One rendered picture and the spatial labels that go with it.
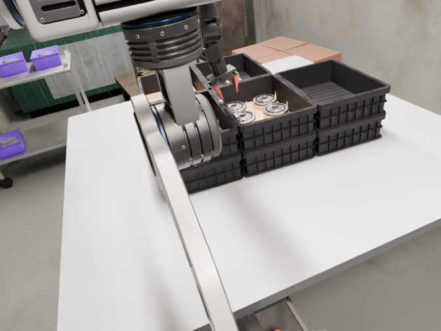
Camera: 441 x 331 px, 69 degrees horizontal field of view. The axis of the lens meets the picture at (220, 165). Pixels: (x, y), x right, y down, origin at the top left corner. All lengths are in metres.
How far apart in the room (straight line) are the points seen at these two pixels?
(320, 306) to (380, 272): 0.37
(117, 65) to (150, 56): 3.73
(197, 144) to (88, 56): 3.69
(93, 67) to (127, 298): 3.57
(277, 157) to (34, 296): 1.57
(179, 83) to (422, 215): 0.84
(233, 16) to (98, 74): 1.94
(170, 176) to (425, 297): 1.53
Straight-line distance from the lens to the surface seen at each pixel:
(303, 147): 1.27
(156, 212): 1.18
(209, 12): 1.16
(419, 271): 1.92
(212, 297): 0.44
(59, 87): 4.37
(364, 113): 1.36
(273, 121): 1.14
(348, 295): 1.76
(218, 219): 1.09
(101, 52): 4.26
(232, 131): 1.10
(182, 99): 0.61
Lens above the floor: 1.46
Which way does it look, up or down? 35 degrees down
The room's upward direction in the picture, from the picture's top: 10 degrees counter-clockwise
